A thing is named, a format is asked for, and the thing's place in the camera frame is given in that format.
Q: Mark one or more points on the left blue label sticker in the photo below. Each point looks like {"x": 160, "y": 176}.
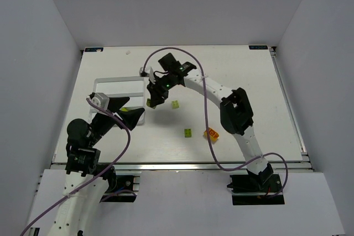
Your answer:
{"x": 93, "y": 50}

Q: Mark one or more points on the white compartment tray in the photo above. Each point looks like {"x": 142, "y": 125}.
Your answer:
{"x": 132, "y": 87}

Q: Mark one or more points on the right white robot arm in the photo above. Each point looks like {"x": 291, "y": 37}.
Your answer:
{"x": 236, "y": 115}

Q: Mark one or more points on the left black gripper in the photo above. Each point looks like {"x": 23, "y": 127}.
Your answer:
{"x": 116, "y": 113}

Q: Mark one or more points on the light green lego brick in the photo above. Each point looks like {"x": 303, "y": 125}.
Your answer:
{"x": 175, "y": 104}

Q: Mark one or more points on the right blue label sticker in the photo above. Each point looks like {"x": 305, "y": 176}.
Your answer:
{"x": 258, "y": 47}

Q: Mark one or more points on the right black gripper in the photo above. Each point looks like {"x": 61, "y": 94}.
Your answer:
{"x": 155, "y": 91}

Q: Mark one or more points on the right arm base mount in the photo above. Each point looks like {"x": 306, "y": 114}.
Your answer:
{"x": 245, "y": 192}

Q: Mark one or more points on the blue label sticker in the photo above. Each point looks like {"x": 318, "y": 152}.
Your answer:
{"x": 258, "y": 47}
{"x": 93, "y": 50}

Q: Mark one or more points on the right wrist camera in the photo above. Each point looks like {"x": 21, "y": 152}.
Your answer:
{"x": 147, "y": 72}

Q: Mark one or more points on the orange curved lego brick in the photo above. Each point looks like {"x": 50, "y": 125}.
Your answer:
{"x": 212, "y": 134}

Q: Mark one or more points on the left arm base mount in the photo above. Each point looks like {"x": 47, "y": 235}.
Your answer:
{"x": 123, "y": 187}

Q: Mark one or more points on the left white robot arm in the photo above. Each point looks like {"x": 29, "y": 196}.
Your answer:
{"x": 87, "y": 181}

